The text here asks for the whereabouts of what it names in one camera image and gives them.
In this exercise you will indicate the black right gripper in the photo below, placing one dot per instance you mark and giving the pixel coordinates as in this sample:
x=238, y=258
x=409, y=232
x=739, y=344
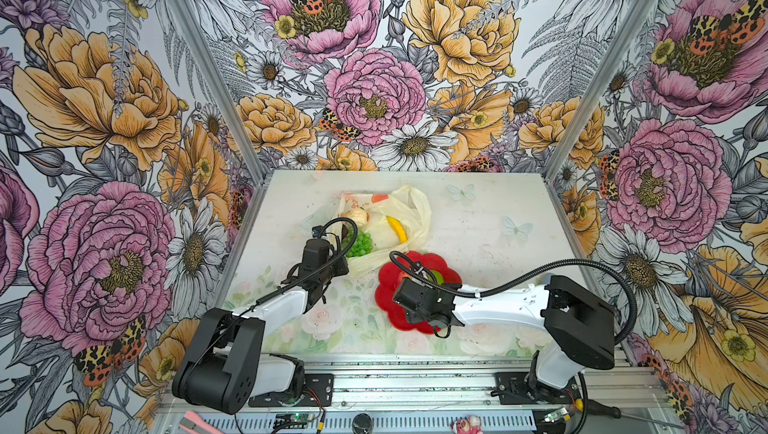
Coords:
x=413, y=317

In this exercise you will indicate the yellow fake banana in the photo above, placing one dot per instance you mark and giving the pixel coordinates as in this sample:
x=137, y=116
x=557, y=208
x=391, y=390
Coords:
x=398, y=229

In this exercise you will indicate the green fake lime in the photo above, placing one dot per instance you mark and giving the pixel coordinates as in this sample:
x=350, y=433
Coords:
x=437, y=277

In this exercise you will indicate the pink tool handle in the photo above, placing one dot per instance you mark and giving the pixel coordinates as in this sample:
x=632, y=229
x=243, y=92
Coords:
x=193, y=423

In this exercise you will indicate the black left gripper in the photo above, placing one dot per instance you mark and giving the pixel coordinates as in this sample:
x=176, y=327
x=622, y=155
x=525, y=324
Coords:
x=341, y=266

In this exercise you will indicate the green circuit board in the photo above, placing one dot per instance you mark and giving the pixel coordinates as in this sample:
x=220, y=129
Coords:
x=293, y=421

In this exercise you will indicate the black-handled screwdriver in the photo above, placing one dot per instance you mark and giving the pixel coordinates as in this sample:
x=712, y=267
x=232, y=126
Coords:
x=615, y=413

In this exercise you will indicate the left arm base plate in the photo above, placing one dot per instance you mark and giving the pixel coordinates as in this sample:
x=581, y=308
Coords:
x=318, y=389

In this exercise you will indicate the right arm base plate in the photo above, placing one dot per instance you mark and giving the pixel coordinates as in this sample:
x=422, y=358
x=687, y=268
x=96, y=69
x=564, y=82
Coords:
x=513, y=388

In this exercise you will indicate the aluminium rail frame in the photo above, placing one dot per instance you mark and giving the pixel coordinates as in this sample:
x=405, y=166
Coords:
x=426, y=394

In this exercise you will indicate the red fake fruit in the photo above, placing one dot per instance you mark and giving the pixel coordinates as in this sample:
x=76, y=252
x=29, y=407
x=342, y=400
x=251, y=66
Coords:
x=401, y=277

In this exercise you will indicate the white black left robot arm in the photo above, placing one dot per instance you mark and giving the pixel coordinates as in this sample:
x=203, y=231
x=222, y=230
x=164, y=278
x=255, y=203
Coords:
x=224, y=367

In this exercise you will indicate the beige fake garlic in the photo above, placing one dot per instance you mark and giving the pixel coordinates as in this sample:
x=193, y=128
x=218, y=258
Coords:
x=358, y=215

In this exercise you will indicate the black round knob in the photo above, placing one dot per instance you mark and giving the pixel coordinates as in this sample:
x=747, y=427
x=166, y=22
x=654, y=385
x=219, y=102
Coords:
x=362, y=423

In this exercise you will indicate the small pink white toy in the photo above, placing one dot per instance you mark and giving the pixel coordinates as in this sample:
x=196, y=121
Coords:
x=467, y=425

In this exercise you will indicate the green fake grapes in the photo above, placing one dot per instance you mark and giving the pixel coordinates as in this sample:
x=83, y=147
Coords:
x=363, y=245

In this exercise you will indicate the translucent cream plastic bag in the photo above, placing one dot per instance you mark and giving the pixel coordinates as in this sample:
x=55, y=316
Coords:
x=407, y=204

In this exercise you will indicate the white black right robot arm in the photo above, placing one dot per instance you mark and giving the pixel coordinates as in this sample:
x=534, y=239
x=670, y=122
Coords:
x=579, y=324

